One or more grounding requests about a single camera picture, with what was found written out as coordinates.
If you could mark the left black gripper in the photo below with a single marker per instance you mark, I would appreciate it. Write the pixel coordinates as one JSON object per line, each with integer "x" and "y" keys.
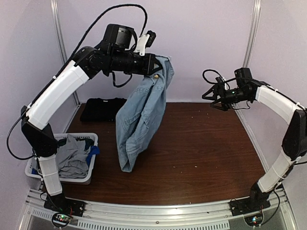
{"x": 151, "y": 59}

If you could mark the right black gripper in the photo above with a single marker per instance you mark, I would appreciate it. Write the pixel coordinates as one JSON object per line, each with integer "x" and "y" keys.
{"x": 223, "y": 100}

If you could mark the light blue denim garment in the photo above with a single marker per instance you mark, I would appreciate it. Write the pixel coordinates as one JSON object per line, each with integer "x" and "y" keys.
{"x": 139, "y": 118}

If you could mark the black t-shirt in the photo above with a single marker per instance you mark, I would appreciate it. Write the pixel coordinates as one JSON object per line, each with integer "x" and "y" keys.
{"x": 101, "y": 110}

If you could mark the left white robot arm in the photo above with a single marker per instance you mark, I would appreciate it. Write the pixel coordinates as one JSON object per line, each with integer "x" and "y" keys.
{"x": 119, "y": 50}

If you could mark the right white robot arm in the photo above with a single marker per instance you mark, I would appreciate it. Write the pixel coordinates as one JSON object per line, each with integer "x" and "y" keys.
{"x": 294, "y": 142}

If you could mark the white laundry basket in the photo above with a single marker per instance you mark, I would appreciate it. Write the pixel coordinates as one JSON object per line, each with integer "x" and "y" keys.
{"x": 90, "y": 139}

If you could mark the blue garment in basket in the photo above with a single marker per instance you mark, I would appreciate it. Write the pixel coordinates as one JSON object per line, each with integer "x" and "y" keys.
{"x": 94, "y": 150}

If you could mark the grey garment in basket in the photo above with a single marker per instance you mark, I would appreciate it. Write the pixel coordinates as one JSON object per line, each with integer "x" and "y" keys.
{"x": 73, "y": 156}

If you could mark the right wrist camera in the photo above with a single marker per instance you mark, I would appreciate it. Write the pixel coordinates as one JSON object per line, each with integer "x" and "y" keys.
{"x": 222, "y": 82}

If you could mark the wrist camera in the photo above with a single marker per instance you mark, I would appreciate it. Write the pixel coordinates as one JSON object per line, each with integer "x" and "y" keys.
{"x": 222, "y": 82}
{"x": 143, "y": 42}

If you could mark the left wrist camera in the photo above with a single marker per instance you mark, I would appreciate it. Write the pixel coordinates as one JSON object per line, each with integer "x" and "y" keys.
{"x": 143, "y": 42}

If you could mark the right aluminium frame post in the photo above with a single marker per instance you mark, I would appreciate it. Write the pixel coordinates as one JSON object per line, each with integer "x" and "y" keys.
{"x": 255, "y": 20}

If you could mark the aluminium frame post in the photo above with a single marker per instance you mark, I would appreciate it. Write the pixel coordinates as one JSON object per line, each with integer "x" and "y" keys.
{"x": 255, "y": 20}
{"x": 57, "y": 23}

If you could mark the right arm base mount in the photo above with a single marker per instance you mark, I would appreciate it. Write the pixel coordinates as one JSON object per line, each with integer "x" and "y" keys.
{"x": 246, "y": 205}

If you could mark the left aluminium frame post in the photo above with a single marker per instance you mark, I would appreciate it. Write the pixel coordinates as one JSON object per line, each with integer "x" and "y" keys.
{"x": 57, "y": 23}

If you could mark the front aluminium rail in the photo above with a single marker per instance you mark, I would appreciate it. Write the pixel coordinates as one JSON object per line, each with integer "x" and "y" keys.
{"x": 204, "y": 216}

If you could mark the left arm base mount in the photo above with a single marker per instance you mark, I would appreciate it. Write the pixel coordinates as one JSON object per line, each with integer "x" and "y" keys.
{"x": 72, "y": 207}

